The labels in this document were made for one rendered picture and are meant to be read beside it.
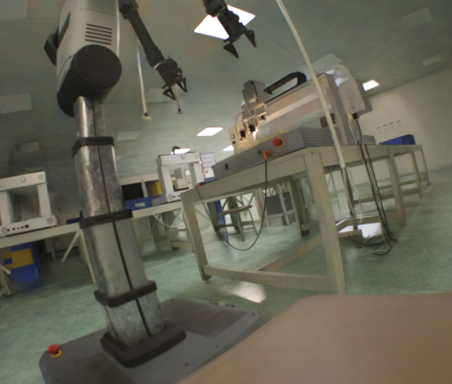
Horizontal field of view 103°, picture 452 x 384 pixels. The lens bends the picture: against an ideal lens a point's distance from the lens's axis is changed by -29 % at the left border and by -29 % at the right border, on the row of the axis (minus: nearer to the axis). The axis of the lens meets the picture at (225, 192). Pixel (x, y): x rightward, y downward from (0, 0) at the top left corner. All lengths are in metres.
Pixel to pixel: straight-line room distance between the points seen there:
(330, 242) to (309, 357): 0.92
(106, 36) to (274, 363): 0.85
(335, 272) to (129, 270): 0.84
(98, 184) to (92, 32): 0.46
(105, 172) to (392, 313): 0.66
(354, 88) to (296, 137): 0.81
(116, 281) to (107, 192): 0.23
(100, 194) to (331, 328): 0.59
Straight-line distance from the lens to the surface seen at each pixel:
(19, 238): 3.10
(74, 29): 0.84
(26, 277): 4.94
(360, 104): 1.81
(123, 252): 0.66
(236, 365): 0.24
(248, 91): 1.84
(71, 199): 12.70
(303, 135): 1.16
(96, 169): 0.68
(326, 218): 1.09
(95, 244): 0.65
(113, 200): 0.68
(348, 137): 1.54
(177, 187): 3.72
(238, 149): 2.15
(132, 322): 0.68
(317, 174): 1.08
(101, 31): 0.84
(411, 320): 0.24
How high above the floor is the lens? 0.61
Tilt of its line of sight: 2 degrees up
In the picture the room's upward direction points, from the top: 13 degrees counter-clockwise
